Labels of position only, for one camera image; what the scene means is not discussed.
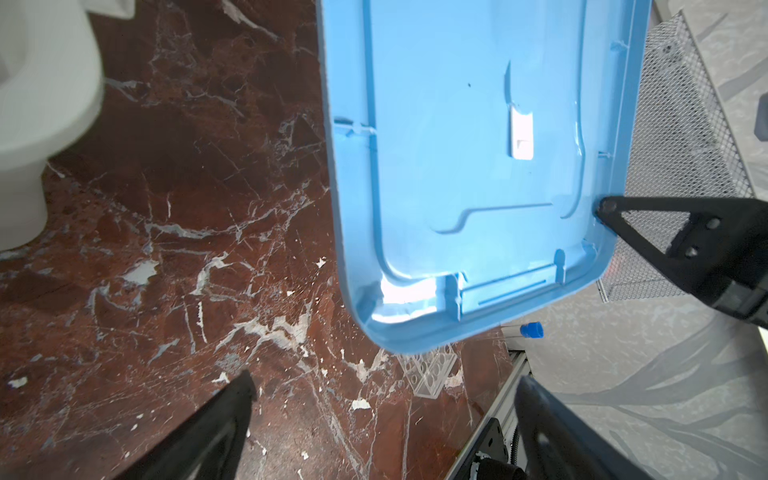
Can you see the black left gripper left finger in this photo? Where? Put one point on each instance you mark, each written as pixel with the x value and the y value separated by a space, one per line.
pixel 209 444

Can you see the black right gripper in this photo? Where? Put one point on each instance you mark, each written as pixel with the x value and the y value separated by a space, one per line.
pixel 712 248

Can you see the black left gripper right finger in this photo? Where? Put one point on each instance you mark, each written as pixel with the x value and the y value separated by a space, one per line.
pixel 559 445

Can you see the blue capped test tube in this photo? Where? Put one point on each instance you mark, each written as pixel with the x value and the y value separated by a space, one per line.
pixel 531 330

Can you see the clear test tube rack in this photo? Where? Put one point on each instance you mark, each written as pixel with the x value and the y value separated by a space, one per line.
pixel 427 373

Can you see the blue plastic bin lid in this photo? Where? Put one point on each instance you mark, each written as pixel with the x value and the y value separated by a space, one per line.
pixel 469 144

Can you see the white plastic storage bin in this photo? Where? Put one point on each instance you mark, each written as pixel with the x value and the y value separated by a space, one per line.
pixel 52 87

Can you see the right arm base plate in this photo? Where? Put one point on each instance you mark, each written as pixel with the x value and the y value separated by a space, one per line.
pixel 492 455

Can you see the aluminium frame profile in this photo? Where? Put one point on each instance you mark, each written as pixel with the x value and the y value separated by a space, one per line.
pixel 503 409

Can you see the white wire mesh basket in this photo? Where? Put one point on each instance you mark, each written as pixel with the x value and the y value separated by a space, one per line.
pixel 682 146

